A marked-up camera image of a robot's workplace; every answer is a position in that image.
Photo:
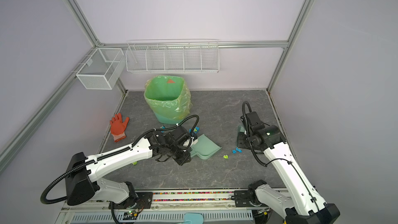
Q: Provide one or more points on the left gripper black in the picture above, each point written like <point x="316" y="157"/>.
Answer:
<point x="183" y="159"/>

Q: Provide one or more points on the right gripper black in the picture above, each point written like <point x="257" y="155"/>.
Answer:
<point x="241" y="140"/>

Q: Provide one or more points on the mint green dustpan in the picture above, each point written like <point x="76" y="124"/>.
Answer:
<point x="204" y="148"/>

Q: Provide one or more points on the mint green hand brush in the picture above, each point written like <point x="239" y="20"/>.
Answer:
<point x="241" y="129"/>

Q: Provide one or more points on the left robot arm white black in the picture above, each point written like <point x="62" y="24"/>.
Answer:
<point x="84" y="178"/>

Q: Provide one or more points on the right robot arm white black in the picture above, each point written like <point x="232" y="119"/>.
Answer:
<point x="305" y="205"/>

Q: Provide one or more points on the blue paper scrap centre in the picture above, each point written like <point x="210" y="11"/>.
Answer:
<point x="195" y="130"/>

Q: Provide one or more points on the yellow-green plastic bin liner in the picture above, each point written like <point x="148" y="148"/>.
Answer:
<point x="169" y="96"/>

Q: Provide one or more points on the green trash bin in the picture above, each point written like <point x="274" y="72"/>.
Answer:
<point x="168" y="102"/>

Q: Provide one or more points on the red rubber glove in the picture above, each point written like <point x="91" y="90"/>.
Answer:
<point x="118" y="127"/>

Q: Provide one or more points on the light blue object front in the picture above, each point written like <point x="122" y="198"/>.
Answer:
<point x="193" y="218"/>

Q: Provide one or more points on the white mesh box basket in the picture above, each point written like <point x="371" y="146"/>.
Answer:
<point x="102" y="69"/>

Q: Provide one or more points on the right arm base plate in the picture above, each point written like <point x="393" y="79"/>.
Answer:
<point x="246" y="198"/>

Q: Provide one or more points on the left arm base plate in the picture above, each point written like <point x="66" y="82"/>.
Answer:
<point x="142" y="200"/>

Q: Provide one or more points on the white wire shelf basket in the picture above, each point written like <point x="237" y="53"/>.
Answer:
<point x="172" y="56"/>

